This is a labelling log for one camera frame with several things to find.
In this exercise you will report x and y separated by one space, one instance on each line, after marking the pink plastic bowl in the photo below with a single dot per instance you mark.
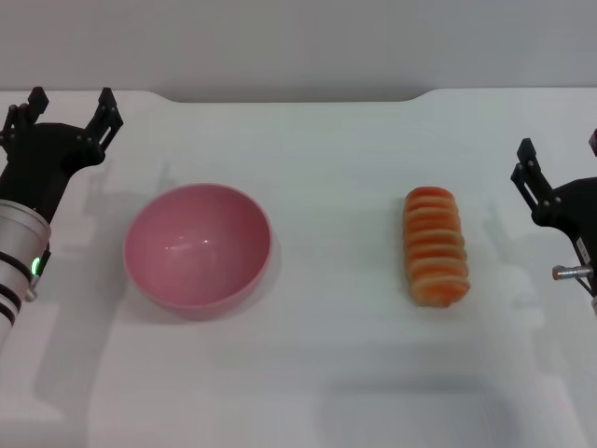
210 219

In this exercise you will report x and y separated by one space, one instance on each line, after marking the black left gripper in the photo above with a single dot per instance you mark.
42 154

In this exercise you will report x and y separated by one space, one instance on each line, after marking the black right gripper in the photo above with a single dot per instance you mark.
578 210

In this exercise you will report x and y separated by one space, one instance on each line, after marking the orange ridged bread loaf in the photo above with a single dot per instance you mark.
434 242

